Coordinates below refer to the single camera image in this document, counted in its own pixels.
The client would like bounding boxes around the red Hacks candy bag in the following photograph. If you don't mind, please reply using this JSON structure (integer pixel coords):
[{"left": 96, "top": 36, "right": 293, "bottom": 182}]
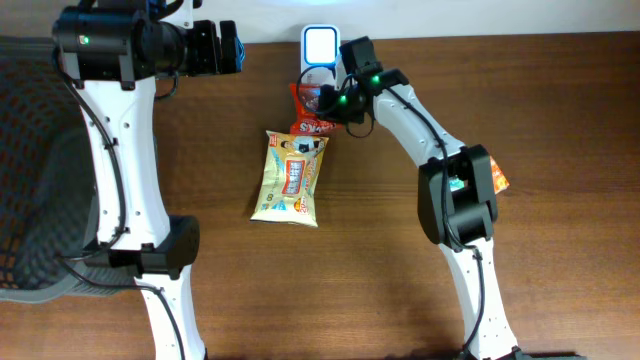
[{"left": 289, "top": 83, "right": 341, "bottom": 136}]

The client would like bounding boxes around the beige snack bag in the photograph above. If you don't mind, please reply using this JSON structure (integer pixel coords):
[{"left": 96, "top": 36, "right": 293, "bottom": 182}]
[{"left": 250, "top": 131, "right": 329, "bottom": 228}]

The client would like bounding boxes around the teal tissue pack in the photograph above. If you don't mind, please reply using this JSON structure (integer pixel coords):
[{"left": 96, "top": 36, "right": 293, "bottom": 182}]
[{"left": 449, "top": 177, "right": 466, "bottom": 192}]

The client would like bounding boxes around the orange tissue pack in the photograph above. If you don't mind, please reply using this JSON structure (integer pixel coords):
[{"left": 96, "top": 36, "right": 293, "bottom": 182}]
[{"left": 490, "top": 157, "right": 510, "bottom": 194}]

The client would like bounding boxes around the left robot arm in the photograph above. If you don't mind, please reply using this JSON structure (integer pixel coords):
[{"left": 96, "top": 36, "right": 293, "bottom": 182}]
[{"left": 52, "top": 1, "right": 245, "bottom": 359}]

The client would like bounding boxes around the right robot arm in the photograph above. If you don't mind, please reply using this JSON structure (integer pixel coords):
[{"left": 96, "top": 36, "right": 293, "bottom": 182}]
[{"left": 319, "top": 37, "right": 520, "bottom": 359}]

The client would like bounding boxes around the white barcode scanner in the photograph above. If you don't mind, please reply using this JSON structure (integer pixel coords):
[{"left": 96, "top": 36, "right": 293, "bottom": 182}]
[{"left": 300, "top": 24, "right": 341, "bottom": 85}]

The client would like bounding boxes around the grey plastic mesh basket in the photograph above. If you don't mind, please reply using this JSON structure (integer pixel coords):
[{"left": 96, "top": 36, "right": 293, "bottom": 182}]
[{"left": 1, "top": 37, "right": 138, "bottom": 304}]

